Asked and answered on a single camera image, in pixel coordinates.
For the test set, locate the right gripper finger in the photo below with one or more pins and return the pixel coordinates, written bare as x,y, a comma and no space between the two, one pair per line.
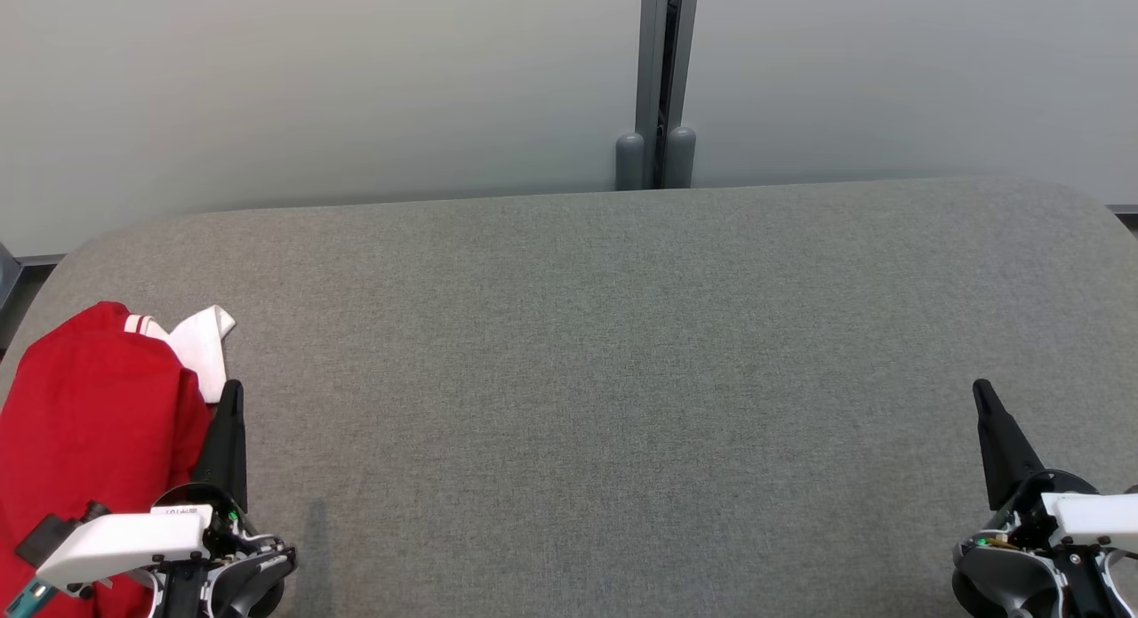
1005,458

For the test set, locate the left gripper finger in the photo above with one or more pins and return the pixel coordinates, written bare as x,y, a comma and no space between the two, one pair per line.
224,449

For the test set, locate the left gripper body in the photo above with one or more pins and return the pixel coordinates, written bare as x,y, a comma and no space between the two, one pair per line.
124,542

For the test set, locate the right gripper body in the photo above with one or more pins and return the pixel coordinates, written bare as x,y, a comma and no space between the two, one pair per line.
1093,520

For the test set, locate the red shorts with white trim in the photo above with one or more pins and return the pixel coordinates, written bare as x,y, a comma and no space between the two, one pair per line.
89,440

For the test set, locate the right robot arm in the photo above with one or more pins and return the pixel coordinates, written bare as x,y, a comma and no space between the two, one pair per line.
996,587

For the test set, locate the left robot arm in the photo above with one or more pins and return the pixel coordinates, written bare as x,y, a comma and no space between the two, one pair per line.
253,587

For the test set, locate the grey partition leg with caster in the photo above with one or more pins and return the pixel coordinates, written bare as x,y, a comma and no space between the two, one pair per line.
7,280

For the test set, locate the grey fabric sofa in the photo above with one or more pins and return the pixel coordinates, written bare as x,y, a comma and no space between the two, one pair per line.
578,378

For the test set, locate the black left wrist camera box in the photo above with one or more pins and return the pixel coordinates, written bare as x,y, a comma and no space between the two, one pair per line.
53,536

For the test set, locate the grey metal partition post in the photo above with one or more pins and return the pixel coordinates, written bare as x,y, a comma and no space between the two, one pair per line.
660,84

